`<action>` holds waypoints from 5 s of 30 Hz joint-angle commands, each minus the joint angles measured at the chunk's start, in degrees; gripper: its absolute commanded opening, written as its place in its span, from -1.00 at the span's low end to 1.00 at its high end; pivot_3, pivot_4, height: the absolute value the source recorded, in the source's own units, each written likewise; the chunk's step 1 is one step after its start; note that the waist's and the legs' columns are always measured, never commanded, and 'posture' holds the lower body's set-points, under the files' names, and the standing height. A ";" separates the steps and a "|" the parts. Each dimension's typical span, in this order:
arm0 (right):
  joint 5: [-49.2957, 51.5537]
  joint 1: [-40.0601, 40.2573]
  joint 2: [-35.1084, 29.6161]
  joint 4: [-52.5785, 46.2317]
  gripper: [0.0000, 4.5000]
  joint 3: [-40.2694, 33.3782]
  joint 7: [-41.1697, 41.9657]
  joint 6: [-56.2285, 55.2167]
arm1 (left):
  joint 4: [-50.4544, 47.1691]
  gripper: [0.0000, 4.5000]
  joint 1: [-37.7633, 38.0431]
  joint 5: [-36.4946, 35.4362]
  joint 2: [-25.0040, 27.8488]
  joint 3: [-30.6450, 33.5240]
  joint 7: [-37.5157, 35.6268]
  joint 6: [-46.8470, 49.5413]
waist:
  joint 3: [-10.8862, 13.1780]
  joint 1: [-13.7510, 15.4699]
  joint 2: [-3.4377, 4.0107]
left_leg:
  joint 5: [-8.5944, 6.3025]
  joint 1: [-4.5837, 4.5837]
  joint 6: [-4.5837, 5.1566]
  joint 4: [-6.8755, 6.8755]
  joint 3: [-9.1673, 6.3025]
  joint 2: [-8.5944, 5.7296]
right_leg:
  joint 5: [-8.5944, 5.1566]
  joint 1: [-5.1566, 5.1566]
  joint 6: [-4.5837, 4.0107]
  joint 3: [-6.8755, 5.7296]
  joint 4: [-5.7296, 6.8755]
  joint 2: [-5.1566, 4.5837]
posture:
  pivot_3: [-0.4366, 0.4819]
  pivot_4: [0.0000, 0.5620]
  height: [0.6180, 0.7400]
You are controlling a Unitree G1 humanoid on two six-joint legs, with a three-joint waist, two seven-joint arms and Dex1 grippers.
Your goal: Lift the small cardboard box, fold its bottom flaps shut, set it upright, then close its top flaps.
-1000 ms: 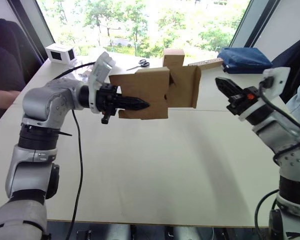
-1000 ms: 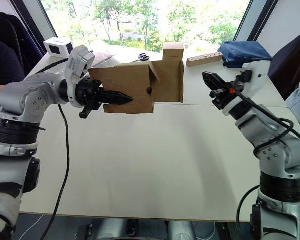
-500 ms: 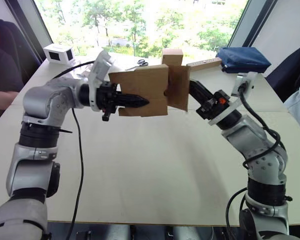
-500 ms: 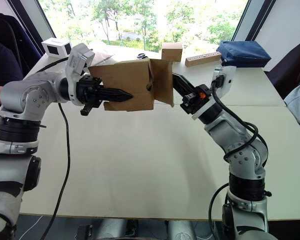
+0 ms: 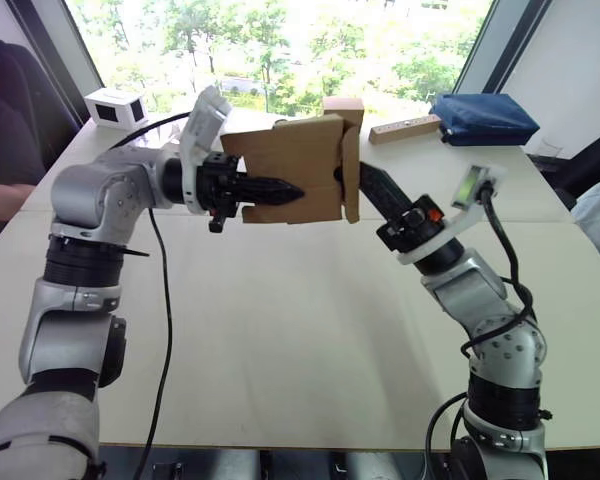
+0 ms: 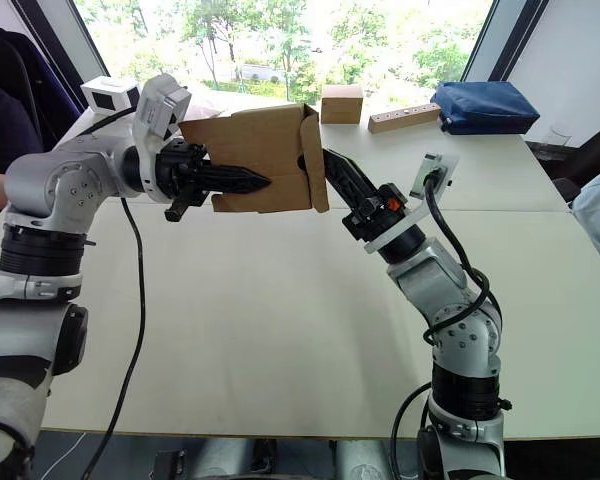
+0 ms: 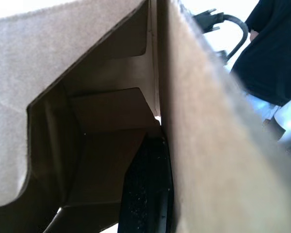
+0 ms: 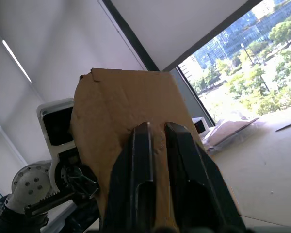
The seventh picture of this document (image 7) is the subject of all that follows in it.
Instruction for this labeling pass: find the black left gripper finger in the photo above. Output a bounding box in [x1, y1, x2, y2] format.
[118, 126, 175, 233]

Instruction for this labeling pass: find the small brown cardboard box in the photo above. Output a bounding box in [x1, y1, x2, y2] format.
[0, 0, 291, 233]

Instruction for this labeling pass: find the person in black top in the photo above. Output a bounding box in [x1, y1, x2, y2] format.
[229, 0, 291, 122]

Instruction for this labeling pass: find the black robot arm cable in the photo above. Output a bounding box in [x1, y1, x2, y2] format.
[193, 8, 249, 64]

